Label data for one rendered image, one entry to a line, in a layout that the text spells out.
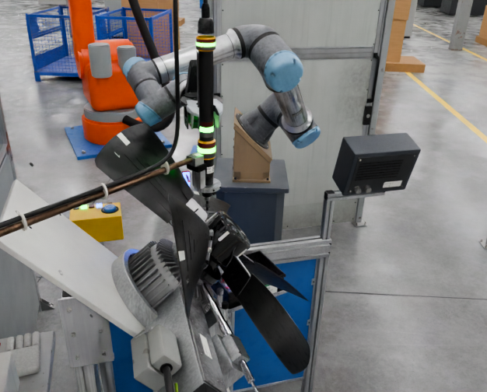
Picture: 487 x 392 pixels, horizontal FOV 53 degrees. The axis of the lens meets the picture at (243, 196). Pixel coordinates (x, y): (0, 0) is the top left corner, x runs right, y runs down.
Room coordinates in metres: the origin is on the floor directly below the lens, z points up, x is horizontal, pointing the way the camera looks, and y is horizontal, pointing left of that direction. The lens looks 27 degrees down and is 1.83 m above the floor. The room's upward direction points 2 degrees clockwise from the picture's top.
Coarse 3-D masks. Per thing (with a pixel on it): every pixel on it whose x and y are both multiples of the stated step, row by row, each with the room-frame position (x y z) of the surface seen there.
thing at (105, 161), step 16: (128, 128) 1.10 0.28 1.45; (144, 128) 1.14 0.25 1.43; (112, 144) 1.03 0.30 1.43; (128, 144) 1.06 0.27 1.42; (144, 144) 1.09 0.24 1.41; (160, 144) 1.13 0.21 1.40; (96, 160) 0.97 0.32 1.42; (112, 160) 1.00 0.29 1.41; (128, 160) 1.03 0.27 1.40; (144, 160) 1.05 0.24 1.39; (160, 160) 1.09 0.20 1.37; (112, 176) 0.97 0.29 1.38; (160, 176) 1.05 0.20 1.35; (176, 176) 1.08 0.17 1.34; (128, 192) 0.97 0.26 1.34; (144, 192) 1.00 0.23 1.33; (160, 192) 1.02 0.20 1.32; (176, 192) 1.04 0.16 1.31; (192, 192) 1.07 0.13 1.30; (160, 208) 1.00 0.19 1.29
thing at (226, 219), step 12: (216, 216) 1.02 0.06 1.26; (228, 216) 1.07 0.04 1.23; (216, 228) 0.99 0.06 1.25; (228, 228) 0.98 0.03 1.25; (216, 240) 0.97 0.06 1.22; (228, 240) 0.97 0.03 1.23; (240, 240) 0.97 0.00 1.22; (216, 252) 0.96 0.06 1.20; (228, 252) 0.96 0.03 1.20; (240, 252) 0.98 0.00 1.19; (216, 264) 0.97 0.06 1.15; (204, 276) 0.93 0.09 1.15; (216, 276) 0.96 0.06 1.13
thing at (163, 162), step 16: (176, 0) 1.03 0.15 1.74; (176, 16) 1.03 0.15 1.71; (176, 32) 1.03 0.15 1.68; (176, 48) 1.03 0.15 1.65; (176, 64) 1.03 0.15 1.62; (176, 80) 1.03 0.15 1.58; (176, 96) 1.03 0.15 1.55; (176, 112) 1.03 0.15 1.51; (176, 128) 1.03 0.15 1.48; (176, 144) 1.02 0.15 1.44; (128, 176) 0.92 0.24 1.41; (48, 208) 0.78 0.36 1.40; (0, 224) 0.71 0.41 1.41
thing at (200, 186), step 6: (192, 156) 1.06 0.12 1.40; (198, 156) 1.07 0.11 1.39; (192, 162) 1.06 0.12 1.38; (198, 162) 1.06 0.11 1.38; (192, 168) 1.07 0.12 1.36; (198, 168) 1.06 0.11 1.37; (204, 168) 1.07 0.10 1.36; (192, 174) 1.08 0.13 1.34; (198, 174) 1.07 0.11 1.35; (204, 174) 1.08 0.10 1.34; (192, 180) 1.08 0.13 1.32; (198, 180) 1.07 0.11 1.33; (204, 180) 1.08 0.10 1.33; (216, 180) 1.12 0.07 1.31; (198, 186) 1.07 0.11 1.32; (204, 186) 1.08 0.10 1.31; (210, 186) 1.09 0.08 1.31; (216, 186) 1.09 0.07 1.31; (204, 192) 1.07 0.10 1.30; (210, 192) 1.07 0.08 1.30
